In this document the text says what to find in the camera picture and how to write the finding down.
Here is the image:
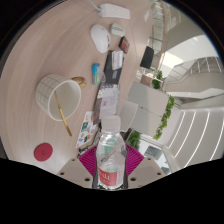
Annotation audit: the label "white power strip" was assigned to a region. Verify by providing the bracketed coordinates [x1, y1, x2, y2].
[97, 3, 131, 20]

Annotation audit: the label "black office chair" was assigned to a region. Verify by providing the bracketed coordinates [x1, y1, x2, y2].
[139, 45, 155, 70]

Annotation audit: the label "clear red-labelled water bottle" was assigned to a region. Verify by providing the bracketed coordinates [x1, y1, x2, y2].
[95, 114, 129, 191]

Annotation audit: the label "white computer mouse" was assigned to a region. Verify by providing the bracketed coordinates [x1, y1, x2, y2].
[89, 23, 111, 54]

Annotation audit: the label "black wallet with white card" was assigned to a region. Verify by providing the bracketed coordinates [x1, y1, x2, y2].
[103, 49, 125, 83]

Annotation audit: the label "white gridded mug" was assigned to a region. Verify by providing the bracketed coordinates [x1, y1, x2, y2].
[35, 73, 88, 122]

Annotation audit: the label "colourful sticker sheet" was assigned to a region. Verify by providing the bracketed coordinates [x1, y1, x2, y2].
[75, 110, 101, 149]

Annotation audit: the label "white chair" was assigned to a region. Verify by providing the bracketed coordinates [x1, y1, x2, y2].
[119, 99, 139, 133]

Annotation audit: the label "small teal tube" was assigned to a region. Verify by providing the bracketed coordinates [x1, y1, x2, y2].
[91, 63, 101, 87]

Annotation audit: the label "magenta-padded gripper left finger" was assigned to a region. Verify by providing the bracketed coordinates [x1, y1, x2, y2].
[56, 144, 99, 190]

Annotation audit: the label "green plants atop cabinet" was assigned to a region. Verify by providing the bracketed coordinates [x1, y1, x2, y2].
[152, 95, 176, 141]

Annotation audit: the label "red and black card case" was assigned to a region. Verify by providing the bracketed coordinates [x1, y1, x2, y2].
[118, 35, 131, 55]

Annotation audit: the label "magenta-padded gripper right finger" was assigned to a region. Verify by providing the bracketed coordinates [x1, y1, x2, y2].
[125, 144, 167, 189]

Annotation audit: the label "white cabinet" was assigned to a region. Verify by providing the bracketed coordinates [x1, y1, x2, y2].
[127, 80, 171, 138]

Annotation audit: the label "flat round red coaster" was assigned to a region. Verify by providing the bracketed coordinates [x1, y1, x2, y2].
[33, 142, 54, 163]

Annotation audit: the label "small white-grey device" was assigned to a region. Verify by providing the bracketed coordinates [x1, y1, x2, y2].
[110, 22, 126, 38]

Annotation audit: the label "potted plants by railing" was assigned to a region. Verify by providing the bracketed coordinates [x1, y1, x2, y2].
[150, 69, 164, 90]

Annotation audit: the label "gold spoon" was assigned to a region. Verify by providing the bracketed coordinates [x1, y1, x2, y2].
[53, 89, 73, 138]

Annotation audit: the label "white paper slip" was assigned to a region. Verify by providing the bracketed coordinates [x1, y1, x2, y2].
[143, 10, 151, 23]

